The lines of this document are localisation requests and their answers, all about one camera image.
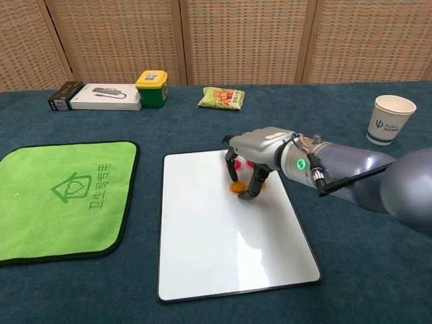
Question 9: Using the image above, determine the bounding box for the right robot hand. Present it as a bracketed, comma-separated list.
[221, 126, 300, 202]

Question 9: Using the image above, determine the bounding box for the white paper cup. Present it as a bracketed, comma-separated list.
[366, 94, 417, 146]

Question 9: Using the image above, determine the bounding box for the green snack packet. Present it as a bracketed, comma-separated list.
[197, 86, 245, 112]

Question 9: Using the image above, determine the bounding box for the white magnetic board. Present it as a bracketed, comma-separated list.
[157, 146, 322, 304]

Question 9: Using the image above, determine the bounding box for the woven bamboo folding screen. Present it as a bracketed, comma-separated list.
[0, 0, 432, 92]

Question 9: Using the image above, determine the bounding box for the green container yellow lid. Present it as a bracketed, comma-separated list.
[134, 70, 169, 109]

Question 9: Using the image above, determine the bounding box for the white usb hub box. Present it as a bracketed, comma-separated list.
[69, 83, 142, 111]

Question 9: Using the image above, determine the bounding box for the dark blue table cover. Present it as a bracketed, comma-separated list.
[0, 80, 432, 324]

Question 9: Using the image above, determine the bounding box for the black product box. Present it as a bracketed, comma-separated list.
[47, 80, 86, 112]

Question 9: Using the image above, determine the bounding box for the green microfiber cloth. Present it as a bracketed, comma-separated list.
[0, 140, 140, 267]

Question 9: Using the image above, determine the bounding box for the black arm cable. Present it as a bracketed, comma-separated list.
[306, 153, 396, 198]

